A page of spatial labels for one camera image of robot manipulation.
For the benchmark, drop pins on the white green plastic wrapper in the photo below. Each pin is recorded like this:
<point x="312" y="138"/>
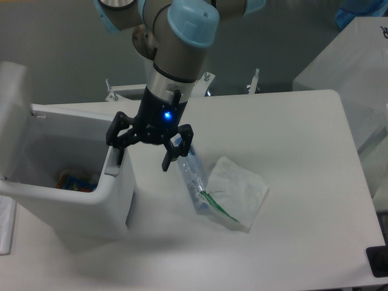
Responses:
<point x="233" y="194"/>

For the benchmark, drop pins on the black device at corner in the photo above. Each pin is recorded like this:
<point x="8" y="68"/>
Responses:
<point x="377" y="257"/>

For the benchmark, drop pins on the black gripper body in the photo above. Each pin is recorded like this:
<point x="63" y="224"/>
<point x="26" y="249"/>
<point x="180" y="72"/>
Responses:
<point x="157" y="120"/>

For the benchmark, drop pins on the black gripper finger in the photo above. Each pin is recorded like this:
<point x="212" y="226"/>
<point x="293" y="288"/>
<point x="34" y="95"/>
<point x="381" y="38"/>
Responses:
<point x="122" y="133"/>
<point x="174" y="151"/>

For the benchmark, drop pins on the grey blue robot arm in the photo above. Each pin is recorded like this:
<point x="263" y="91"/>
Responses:
<point x="183" y="31"/>

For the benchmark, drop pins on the white push-button trash can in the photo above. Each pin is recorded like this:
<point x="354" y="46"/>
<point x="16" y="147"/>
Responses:
<point x="56" y="163"/>

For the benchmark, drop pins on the white box at right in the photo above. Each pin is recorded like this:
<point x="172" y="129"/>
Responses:
<point x="354" y="65"/>

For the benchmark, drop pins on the clear plastic water bottle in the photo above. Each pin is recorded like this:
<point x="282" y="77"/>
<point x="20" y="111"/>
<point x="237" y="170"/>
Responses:
<point x="195" y="179"/>

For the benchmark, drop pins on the colourful trash inside can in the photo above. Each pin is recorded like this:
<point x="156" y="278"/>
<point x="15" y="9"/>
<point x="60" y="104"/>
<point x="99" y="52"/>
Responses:
<point x="77" y="180"/>

